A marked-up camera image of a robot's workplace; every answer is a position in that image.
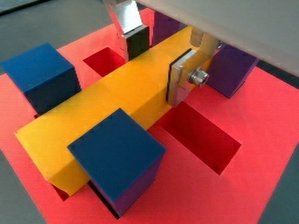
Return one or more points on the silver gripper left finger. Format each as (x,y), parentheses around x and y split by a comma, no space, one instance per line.
(132,31)

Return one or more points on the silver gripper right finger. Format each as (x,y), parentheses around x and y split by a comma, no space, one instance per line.
(185,73)

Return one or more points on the yellow long block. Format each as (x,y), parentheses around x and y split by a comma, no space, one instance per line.
(133,88)

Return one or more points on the red board with slots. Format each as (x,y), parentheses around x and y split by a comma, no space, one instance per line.
(229,171)

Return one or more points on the purple U block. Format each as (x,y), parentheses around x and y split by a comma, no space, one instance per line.
(231,64)

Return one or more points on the dark blue U block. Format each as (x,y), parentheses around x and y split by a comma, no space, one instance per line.
(82,140)

